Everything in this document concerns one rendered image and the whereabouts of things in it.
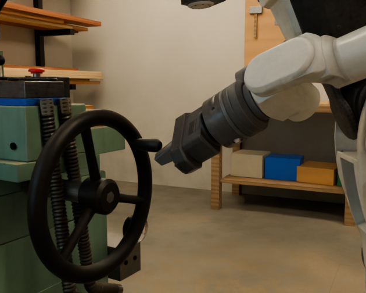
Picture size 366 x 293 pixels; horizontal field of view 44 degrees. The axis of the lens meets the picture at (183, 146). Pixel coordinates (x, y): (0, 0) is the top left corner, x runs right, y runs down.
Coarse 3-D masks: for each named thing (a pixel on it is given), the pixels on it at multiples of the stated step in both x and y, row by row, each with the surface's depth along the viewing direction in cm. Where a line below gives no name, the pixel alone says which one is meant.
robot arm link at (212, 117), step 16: (192, 112) 78; (208, 112) 71; (224, 112) 69; (176, 128) 78; (192, 128) 74; (208, 128) 71; (224, 128) 70; (176, 144) 74; (192, 144) 72; (208, 144) 72; (224, 144) 72; (176, 160) 73; (192, 160) 74
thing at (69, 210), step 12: (12, 192) 83; (24, 192) 85; (0, 204) 81; (12, 204) 83; (24, 204) 85; (48, 204) 90; (0, 216) 81; (12, 216) 83; (24, 216) 85; (48, 216) 90; (72, 216) 96; (0, 228) 81; (12, 228) 83; (24, 228) 86; (0, 240) 81
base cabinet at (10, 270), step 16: (96, 224) 103; (16, 240) 84; (96, 240) 103; (0, 256) 81; (16, 256) 84; (32, 256) 88; (96, 256) 103; (0, 272) 82; (16, 272) 85; (32, 272) 88; (48, 272) 91; (0, 288) 82; (16, 288) 85; (32, 288) 88; (48, 288) 91; (80, 288) 99
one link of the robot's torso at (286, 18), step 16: (272, 0) 88; (288, 0) 83; (304, 0) 80; (320, 0) 79; (336, 0) 79; (352, 0) 79; (288, 16) 85; (304, 16) 82; (320, 16) 80; (336, 16) 80; (352, 16) 80; (288, 32) 90; (304, 32) 84; (320, 32) 82; (336, 32) 81
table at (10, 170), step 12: (96, 132) 101; (108, 132) 104; (96, 144) 101; (108, 144) 104; (120, 144) 108; (60, 156) 80; (84, 156) 84; (0, 168) 74; (12, 168) 72; (24, 168) 73; (12, 180) 72; (24, 180) 73
